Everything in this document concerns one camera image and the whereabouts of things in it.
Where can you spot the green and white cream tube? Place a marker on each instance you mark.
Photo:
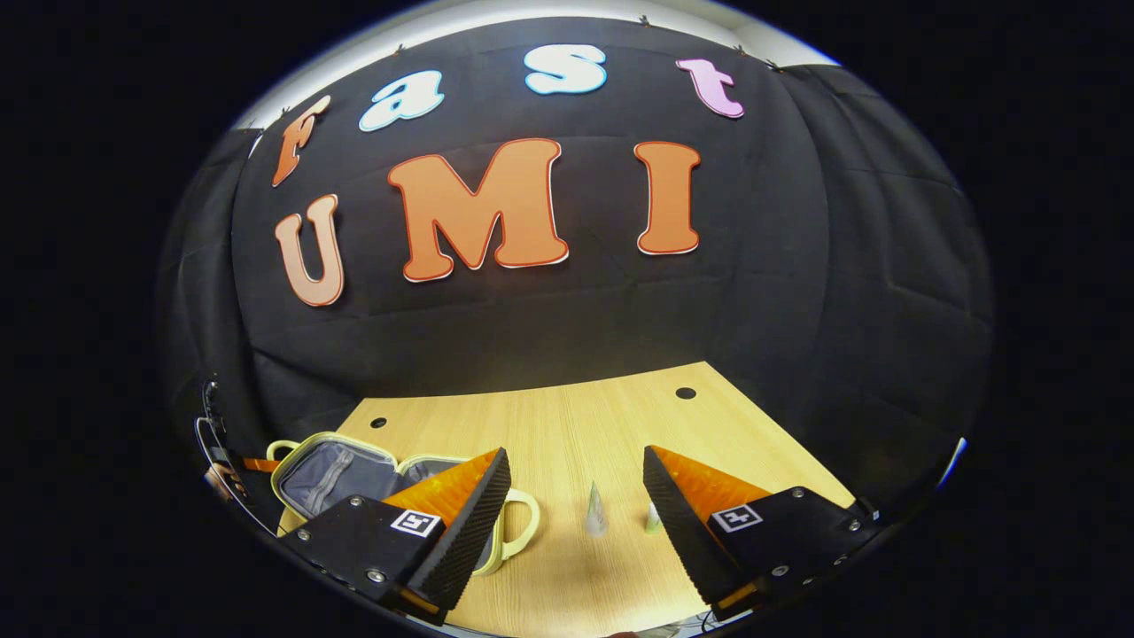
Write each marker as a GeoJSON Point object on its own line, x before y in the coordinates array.
{"type": "Point", "coordinates": [596, 516]}

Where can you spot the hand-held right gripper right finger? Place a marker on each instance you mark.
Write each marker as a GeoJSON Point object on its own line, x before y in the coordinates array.
{"type": "Point", "coordinates": [678, 523]}

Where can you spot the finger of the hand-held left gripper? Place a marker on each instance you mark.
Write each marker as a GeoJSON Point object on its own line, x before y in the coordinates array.
{"type": "Point", "coordinates": [262, 464]}

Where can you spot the black backdrop cloth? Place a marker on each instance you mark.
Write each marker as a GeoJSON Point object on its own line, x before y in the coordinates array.
{"type": "Point", "coordinates": [567, 328]}

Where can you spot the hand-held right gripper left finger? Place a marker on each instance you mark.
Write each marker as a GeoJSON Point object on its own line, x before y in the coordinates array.
{"type": "Point", "coordinates": [474, 523]}

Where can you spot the small white green-capped tube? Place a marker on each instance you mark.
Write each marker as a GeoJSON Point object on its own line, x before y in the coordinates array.
{"type": "Point", "coordinates": [653, 521]}

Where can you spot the pale yellow small suitcase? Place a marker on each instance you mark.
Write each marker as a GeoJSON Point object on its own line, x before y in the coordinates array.
{"type": "Point", "coordinates": [341, 474]}

